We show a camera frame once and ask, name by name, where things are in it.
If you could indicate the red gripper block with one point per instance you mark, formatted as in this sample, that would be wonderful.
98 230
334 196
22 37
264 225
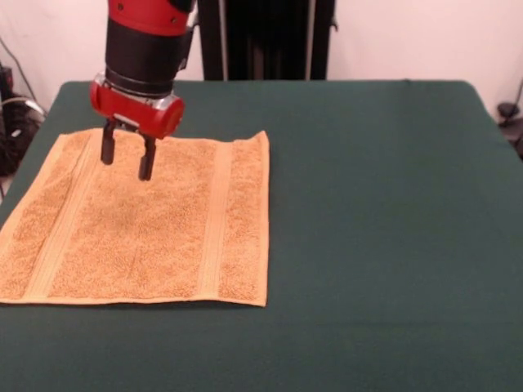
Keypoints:
135 112

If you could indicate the tan terry towel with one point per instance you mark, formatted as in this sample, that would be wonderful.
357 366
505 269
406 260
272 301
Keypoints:
143 228

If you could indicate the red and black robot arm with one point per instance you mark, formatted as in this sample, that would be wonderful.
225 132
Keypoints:
143 49

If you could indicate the black power adapter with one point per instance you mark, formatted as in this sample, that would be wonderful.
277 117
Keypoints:
5 77

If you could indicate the dark green table cloth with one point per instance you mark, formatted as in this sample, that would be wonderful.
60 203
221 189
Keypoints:
388 224

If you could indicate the grey tripod base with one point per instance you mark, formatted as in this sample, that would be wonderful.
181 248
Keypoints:
508 110

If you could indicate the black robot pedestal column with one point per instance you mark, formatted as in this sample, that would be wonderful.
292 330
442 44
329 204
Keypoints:
265 41

